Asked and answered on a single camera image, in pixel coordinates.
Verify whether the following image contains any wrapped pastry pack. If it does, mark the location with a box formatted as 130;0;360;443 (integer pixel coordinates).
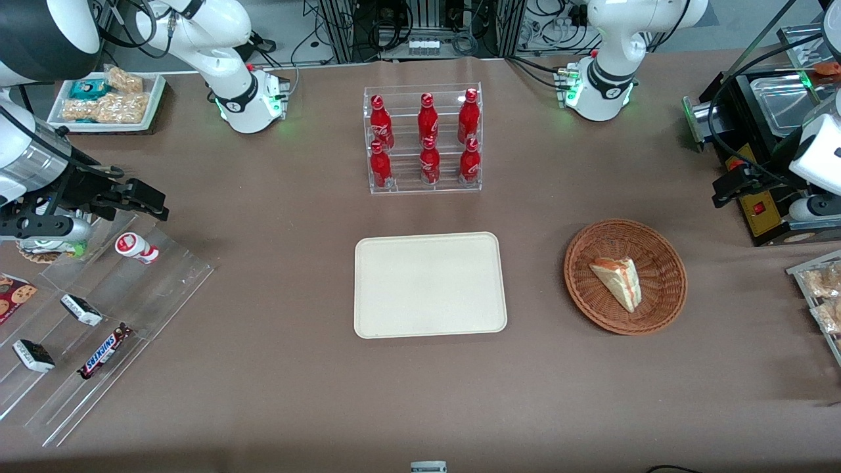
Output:
803;261;841;300
809;299;841;336

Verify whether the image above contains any clear acrylic bottle rack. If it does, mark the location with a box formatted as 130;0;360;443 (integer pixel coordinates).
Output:
363;83;483;195

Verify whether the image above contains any clear acrylic stepped shelf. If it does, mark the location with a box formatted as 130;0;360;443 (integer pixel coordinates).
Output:
0;210;216;449

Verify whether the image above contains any white snack tray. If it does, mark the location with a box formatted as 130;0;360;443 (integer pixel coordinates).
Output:
47;71;166;133

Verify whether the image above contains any snickers chocolate bar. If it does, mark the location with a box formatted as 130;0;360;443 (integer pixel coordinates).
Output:
78;323;134;380

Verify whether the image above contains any black sandwich press appliance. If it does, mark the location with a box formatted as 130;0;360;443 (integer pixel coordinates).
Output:
683;69;841;248

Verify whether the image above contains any teal snack packet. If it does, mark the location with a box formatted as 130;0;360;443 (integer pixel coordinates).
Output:
69;79;109;101

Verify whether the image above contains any red cookie package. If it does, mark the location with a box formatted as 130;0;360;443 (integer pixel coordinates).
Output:
0;274;38;325

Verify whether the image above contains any small rice cracker pack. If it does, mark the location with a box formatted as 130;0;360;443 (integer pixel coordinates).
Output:
105;66;144;94

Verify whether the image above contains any grey snack tray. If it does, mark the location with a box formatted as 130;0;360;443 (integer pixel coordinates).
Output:
786;250;841;367

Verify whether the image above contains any cream plastic tray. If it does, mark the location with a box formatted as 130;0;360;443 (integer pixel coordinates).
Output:
354;231;508;340

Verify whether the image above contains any red cola bottle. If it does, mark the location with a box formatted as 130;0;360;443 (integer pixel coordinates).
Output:
370;141;393;189
458;88;480;144
370;95;395;150
420;137;441;185
418;93;440;146
459;137;481;184

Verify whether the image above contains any brown wicker basket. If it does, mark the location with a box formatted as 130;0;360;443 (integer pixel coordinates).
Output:
564;219;688;336

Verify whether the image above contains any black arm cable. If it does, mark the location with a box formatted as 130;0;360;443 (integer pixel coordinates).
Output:
706;33;841;188

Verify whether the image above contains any black white snack box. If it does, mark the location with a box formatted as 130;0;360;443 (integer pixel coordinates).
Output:
12;339;56;373
60;294;103;327

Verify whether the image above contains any silver tray with orange item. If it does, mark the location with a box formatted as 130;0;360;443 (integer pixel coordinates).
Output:
777;23;841;75

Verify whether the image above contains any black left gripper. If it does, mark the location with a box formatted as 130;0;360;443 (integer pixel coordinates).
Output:
712;128;810;209

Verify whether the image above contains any white red yoghurt bottle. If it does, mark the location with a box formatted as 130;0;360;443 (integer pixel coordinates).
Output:
115;232;160;265

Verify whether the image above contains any aluminium frame rack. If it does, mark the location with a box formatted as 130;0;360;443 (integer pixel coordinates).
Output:
319;0;526;63

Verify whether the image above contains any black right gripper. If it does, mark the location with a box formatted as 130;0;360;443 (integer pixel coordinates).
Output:
46;158;170;222

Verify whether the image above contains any triangular sandwich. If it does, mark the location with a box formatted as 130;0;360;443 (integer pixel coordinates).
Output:
589;257;641;313

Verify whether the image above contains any wicker coaster with green item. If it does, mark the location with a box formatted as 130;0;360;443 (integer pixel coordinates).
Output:
16;239;87;265

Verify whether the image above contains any large rice cracker pack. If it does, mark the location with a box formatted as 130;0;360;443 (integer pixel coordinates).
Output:
62;92;149;125

